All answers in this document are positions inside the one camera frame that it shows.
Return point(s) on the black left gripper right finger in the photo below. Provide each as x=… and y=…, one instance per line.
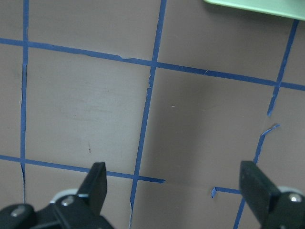
x=274, y=207

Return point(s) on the light green rectangular tray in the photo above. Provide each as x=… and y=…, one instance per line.
x=293, y=9

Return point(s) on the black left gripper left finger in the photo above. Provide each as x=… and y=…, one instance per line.
x=69, y=209

